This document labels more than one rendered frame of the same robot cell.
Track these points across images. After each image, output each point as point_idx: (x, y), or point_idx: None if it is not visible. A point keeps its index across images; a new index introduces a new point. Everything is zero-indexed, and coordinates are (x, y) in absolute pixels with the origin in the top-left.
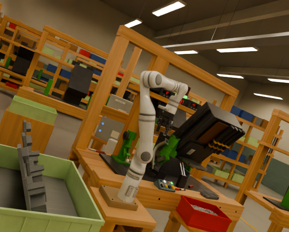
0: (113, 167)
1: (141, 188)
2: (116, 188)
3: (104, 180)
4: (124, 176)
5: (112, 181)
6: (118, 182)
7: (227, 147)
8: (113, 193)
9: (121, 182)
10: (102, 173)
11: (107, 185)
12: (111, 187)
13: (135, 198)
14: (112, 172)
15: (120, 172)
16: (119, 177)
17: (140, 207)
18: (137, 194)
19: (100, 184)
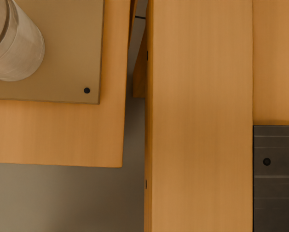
0: None
1: (150, 217)
2: (149, 84)
3: (152, 7)
4: (245, 154)
5: (152, 46)
6: (153, 75)
7: None
8: (38, 7)
9: (154, 96)
10: (216, 18)
11: (150, 37)
12: (94, 17)
13: (84, 157)
14: None
15: (281, 148)
16: (212, 110)
17: (4, 137)
18: (147, 201)
19: (150, 1)
